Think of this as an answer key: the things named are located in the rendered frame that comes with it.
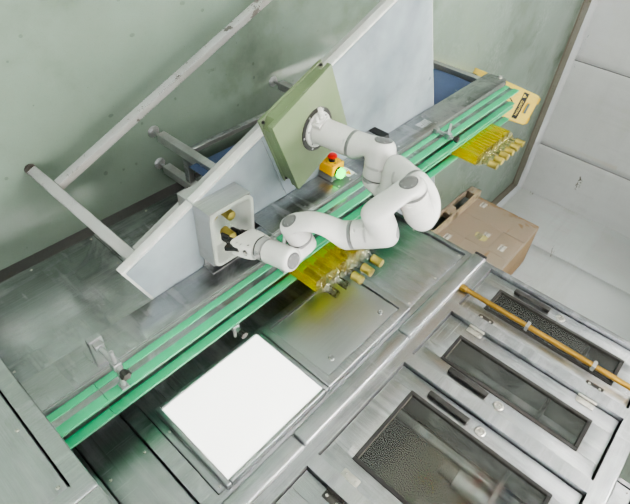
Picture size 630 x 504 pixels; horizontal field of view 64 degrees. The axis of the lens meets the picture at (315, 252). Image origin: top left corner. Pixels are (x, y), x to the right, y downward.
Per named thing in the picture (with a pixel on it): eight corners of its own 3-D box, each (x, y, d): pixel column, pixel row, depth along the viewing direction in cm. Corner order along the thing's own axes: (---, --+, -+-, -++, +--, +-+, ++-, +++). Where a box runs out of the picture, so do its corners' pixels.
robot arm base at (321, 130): (299, 120, 164) (336, 135, 157) (322, 96, 168) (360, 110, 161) (309, 153, 177) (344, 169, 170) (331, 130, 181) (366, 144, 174)
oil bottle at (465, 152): (442, 150, 253) (492, 174, 240) (444, 140, 249) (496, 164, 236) (448, 146, 256) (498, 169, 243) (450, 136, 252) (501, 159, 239)
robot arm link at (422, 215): (420, 157, 143) (450, 181, 132) (430, 192, 152) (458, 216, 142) (379, 183, 142) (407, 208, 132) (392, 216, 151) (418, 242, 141)
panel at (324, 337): (156, 413, 157) (228, 491, 141) (154, 409, 155) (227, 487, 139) (341, 267, 207) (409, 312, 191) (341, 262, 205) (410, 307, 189)
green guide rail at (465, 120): (276, 239, 177) (292, 250, 173) (276, 237, 176) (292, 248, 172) (505, 86, 274) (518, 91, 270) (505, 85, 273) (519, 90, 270)
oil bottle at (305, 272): (278, 266, 188) (321, 297, 179) (278, 256, 185) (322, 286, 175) (289, 259, 192) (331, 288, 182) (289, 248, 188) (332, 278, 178)
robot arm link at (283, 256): (312, 224, 146) (323, 244, 153) (286, 215, 152) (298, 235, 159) (281, 263, 141) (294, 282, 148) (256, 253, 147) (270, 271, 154)
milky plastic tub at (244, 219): (200, 256, 171) (217, 269, 167) (192, 204, 155) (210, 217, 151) (239, 232, 180) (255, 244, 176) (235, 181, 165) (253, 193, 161)
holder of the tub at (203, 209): (201, 266, 175) (216, 278, 171) (192, 204, 156) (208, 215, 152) (238, 242, 184) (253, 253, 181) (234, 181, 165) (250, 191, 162)
